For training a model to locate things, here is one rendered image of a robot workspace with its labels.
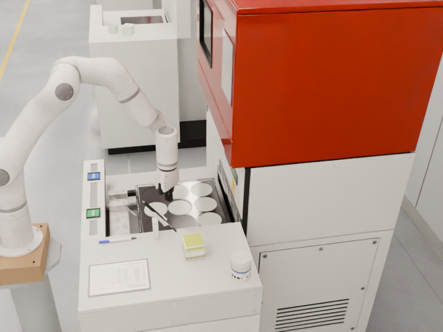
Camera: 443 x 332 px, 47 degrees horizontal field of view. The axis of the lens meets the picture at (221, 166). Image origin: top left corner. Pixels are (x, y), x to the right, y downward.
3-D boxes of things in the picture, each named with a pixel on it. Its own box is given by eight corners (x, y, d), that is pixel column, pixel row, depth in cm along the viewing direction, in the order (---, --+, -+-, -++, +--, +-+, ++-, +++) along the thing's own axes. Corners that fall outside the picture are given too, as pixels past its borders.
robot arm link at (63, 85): (9, 174, 192) (4, 199, 179) (-21, 159, 186) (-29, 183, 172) (87, 73, 180) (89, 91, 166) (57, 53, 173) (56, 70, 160)
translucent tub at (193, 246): (201, 244, 192) (200, 231, 188) (206, 258, 186) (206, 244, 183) (181, 248, 191) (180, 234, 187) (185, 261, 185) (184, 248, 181)
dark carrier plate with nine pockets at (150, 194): (212, 180, 238) (212, 179, 238) (227, 229, 211) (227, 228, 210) (138, 188, 232) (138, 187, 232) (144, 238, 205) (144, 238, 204)
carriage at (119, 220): (127, 197, 233) (126, 192, 232) (131, 253, 204) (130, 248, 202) (109, 199, 232) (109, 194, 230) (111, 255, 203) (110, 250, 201)
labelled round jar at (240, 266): (247, 267, 183) (249, 248, 178) (252, 282, 177) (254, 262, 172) (228, 270, 182) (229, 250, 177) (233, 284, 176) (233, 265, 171)
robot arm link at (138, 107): (117, 85, 192) (160, 143, 209) (117, 105, 179) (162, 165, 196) (138, 73, 190) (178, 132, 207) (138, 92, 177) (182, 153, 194)
